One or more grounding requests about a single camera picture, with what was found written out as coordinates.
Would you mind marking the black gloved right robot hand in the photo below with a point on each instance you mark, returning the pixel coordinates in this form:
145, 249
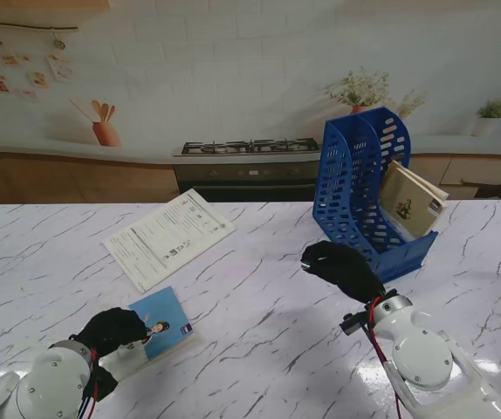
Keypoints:
342, 268

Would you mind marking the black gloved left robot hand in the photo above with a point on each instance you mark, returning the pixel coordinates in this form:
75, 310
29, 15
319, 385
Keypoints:
111, 331

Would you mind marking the blue cover book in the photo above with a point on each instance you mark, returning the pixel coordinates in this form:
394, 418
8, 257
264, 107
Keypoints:
167, 323

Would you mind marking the beige Little Prince book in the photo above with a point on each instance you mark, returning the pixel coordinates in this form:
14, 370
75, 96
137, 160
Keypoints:
412, 205

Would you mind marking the white printed paper sheet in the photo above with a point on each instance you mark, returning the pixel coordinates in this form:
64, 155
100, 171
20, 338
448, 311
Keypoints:
167, 235

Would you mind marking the yellow cover book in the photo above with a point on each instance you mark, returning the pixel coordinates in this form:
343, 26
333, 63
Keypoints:
425, 183

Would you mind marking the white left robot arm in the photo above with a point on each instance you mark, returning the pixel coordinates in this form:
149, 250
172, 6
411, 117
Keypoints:
32, 384

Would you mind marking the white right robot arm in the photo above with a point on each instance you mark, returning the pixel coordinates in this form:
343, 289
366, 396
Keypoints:
429, 366

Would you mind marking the blue perforated plastic file rack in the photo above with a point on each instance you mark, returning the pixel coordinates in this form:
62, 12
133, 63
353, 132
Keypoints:
346, 209

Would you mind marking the large illustrated picture book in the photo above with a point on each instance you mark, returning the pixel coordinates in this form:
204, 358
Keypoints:
233, 87

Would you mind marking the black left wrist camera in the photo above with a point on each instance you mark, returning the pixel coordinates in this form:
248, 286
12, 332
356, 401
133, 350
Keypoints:
104, 382

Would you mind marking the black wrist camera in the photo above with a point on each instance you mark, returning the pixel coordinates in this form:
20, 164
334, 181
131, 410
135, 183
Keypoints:
104, 382
353, 324

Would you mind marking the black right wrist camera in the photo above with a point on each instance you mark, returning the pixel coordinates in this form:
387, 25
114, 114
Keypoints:
353, 324

